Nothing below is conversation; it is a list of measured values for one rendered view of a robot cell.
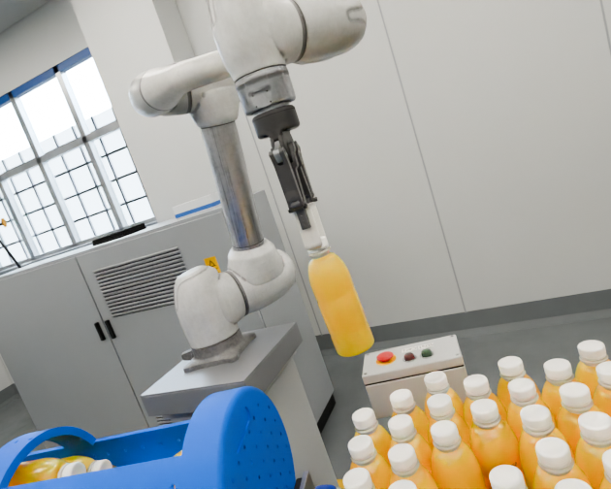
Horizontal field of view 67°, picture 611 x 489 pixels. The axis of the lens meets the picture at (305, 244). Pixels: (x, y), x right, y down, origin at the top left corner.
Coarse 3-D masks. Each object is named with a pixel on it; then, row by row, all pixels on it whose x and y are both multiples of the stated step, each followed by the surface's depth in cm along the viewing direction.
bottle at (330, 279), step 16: (320, 256) 80; (336, 256) 80; (320, 272) 79; (336, 272) 79; (320, 288) 79; (336, 288) 79; (352, 288) 81; (320, 304) 81; (336, 304) 79; (352, 304) 80; (336, 320) 80; (352, 320) 80; (336, 336) 81; (352, 336) 80; (368, 336) 82; (352, 352) 81
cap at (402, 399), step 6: (402, 390) 82; (408, 390) 81; (390, 396) 81; (396, 396) 81; (402, 396) 80; (408, 396) 80; (396, 402) 79; (402, 402) 79; (408, 402) 79; (396, 408) 80; (402, 408) 79
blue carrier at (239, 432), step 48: (48, 432) 86; (144, 432) 93; (192, 432) 69; (240, 432) 72; (0, 480) 76; (48, 480) 72; (96, 480) 69; (144, 480) 66; (192, 480) 64; (240, 480) 67; (288, 480) 83
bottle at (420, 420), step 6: (414, 402) 81; (408, 408) 80; (414, 408) 81; (420, 408) 81; (396, 414) 81; (408, 414) 80; (414, 414) 80; (420, 414) 80; (414, 420) 79; (420, 420) 79; (426, 420) 80; (414, 426) 79; (420, 426) 79; (426, 426) 79; (420, 432) 79; (426, 432) 79; (426, 438) 79
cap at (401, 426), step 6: (402, 414) 75; (390, 420) 75; (396, 420) 74; (402, 420) 74; (408, 420) 73; (390, 426) 73; (396, 426) 73; (402, 426) 72; (408, 426) 72; (396, 432) 72; (402, 432) 72; (408, 432) 72; (396, 438) 73; (402, 438) 72
